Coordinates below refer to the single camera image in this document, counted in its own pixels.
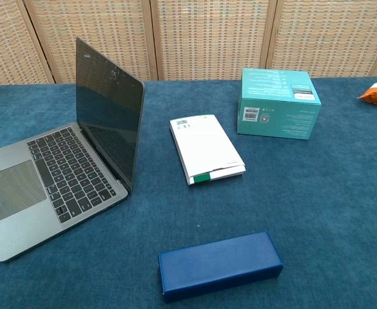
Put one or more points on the teal cardboard box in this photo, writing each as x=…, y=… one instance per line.
x=278, y=106

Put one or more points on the grey laptop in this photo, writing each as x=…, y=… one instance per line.
x=62, y=167

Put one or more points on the woven wooden folding screen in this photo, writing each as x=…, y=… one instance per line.
x=207, y=38

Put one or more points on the flat white box green tab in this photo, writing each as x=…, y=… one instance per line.
x=204, y=145

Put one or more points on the blue carpet table cover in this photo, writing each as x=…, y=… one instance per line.
x=304, y=209

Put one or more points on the long dark blue box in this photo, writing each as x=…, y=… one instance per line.
x=220, y=267

